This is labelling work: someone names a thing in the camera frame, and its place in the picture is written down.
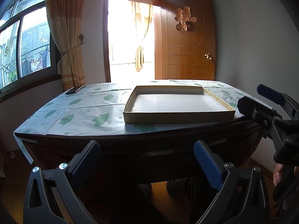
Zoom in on beige window curtain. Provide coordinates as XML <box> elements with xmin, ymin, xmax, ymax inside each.
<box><xmin>46</xmin><ymin>0</ymin><xmax>85</xmax><ymax>91</ymax></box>

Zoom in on black remote control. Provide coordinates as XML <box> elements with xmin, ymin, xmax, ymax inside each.
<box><xmin>66</xmin><ymin>85</ymin><xmax>84</xmax><ymax>95</ymax></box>

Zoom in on person's right hand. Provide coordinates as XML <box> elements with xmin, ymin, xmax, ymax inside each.
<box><xmin>273</xmin><ymin>163</ymin><xmax>284</xmax><ymax>186</ymax></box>

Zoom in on gold double-happiness door ornament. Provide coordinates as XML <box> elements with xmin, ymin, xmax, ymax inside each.
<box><xmin>174</xmin><ymin>6</ymin><xmax>197</xmax><ymax>31</ymax></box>

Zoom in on brass door knob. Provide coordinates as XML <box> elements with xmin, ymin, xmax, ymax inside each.
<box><xmin>205</xmin><ymin>53</ymin><xmax>212</xmax><ymax>60</ymax></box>

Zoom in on dark-framed window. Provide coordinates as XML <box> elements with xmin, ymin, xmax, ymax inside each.
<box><xmin>1</xmin><ymin>0</ymin><xmax>61</xmax><ymax>101</ymax></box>

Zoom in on curtain tieback wall hook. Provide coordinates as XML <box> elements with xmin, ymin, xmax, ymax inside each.
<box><xmin>79</xmin><ymin>33</ymin><xmax>84</xmax><ymax>45</ymax></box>

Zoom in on yellow balcony curtain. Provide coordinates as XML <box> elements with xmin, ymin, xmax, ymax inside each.
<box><xmin>132</xmin><ymin>1</ymin><xmax>154</xmax><ymax>72</ymax></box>

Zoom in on wooden door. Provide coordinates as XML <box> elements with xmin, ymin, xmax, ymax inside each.
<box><xmin>155</xmin><ymin>0</ymin><xmax>216</xmax><ymax>80</ymax></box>

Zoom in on shallow beige cardboard box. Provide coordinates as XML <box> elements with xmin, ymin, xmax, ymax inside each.
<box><xmin>123</xmin><ymin>85</ymin><xmax>236</xmax><ymax>124</ymax></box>

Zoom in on white green-cloud tablecloth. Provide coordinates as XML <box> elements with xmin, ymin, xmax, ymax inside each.
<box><xmin>14</xmin><ymin>83</ymin><xmax>261</xmax><ymax>167</ymax></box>

